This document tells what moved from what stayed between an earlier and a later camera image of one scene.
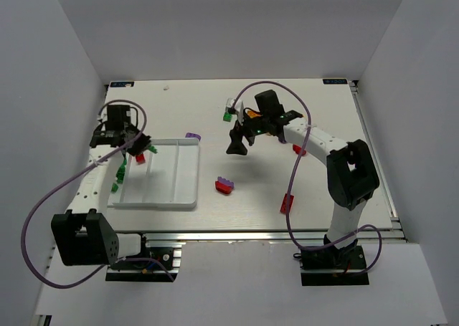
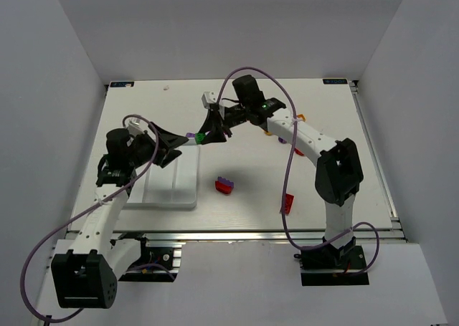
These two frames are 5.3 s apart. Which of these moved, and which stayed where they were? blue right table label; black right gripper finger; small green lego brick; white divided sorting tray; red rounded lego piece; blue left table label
Moved: small green lego brick; black right gripper finger
Stayed: blue right table label; white divided sorting tray; blue left table label; red rounded lego piece
